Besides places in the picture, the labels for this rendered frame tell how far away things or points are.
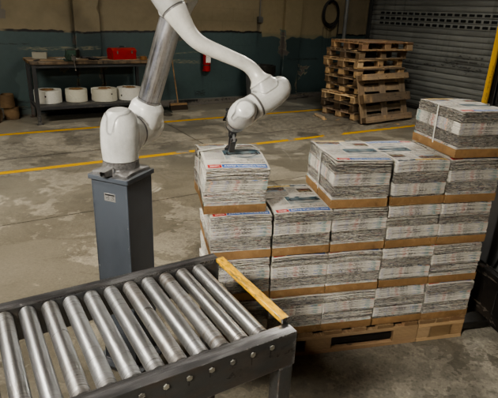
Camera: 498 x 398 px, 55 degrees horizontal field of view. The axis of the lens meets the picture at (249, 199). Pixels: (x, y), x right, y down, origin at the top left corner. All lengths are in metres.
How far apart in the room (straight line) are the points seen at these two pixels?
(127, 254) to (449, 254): 1.62
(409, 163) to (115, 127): 1.34
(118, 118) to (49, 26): 6.38
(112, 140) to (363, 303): 1.49
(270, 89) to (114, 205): 0.83
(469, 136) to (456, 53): 7.35
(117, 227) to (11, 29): 6.37
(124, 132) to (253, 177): 0.57
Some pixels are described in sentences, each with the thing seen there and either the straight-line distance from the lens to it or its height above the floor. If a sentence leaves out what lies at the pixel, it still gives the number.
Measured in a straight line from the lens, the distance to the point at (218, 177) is 2.05.
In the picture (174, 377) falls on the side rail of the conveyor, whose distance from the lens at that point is 1.32.
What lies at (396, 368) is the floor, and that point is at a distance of 2.71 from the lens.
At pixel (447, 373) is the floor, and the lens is 2.79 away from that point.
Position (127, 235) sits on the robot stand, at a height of 0.74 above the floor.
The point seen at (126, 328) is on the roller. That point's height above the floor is 0.79.
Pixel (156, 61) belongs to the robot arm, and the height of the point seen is 1.46.
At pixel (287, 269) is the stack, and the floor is 0.53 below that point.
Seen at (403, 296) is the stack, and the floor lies 0.31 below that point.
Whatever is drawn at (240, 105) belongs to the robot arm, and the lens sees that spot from 1.84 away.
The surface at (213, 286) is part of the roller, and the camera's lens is 1.67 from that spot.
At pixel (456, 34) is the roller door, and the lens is 9.83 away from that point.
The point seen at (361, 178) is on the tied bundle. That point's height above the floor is 0.98.
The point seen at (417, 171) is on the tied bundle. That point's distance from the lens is 2.41.
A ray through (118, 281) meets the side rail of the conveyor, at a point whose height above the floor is 0.80.
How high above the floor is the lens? 1.68
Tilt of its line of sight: 21 degrees down
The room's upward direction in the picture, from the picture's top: 3 degrees clockwise
